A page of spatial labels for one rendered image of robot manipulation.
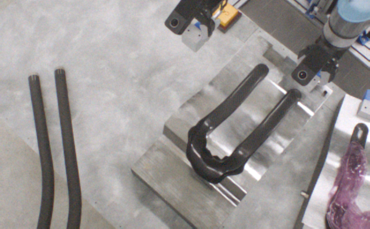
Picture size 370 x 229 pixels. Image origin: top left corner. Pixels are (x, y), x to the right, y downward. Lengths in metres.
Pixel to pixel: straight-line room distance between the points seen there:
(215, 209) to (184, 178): 0.11
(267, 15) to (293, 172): 1.03
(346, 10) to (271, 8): 1.22
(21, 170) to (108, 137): 0.94
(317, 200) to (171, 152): 0.38
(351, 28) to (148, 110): 0.59
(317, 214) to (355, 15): 0.50
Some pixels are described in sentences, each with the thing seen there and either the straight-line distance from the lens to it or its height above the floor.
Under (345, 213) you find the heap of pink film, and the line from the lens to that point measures 1.25.
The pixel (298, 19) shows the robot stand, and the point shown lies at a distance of 2.22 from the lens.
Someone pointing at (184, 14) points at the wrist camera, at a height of 1.10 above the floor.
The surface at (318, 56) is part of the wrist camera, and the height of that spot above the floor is 1.07.
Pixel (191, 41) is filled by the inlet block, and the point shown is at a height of 0.94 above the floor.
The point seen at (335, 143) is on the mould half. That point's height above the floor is 0.87.
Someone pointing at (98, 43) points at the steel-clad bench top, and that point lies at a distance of 1.44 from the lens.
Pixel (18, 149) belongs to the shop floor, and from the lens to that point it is 2.23.
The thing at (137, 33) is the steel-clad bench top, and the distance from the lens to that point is 1.44.
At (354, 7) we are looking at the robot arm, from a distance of 1.01.
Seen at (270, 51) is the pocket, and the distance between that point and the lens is 1.37.
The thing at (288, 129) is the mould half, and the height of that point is 0.88.
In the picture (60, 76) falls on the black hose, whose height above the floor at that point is 0.84.
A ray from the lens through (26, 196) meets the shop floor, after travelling 2.17.
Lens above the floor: 2.05
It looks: 69 degrees down
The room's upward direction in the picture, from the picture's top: 4 degrees clockwise
